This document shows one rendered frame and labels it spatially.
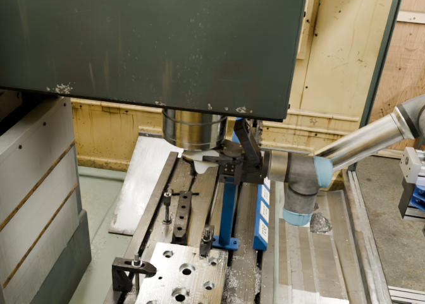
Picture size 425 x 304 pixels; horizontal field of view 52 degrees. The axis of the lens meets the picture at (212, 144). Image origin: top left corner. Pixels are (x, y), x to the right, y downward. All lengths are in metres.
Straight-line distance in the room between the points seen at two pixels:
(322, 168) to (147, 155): 1.30
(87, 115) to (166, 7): 1.57
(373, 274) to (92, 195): 1.39
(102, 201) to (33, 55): 1.41
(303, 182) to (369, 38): 1.09
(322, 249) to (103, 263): 0.91
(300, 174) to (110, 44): 0.52
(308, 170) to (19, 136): 0.71
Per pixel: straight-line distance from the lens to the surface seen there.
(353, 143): 1.19
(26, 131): 1.20
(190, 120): 0.96
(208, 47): 0.84
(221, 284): 1.32
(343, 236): 2.08
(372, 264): 1.80
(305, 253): 1.85
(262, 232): 1.57
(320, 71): 2.06
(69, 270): 1.72
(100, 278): 1.85
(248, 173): 1.08
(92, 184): 2.41
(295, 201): 1.11
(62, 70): 0.95
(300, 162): 1.06
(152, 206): 1.72
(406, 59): 3.90
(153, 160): 2.19
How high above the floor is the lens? 1.96
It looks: 30 degrees down
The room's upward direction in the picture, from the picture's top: 4 degrees clockwise
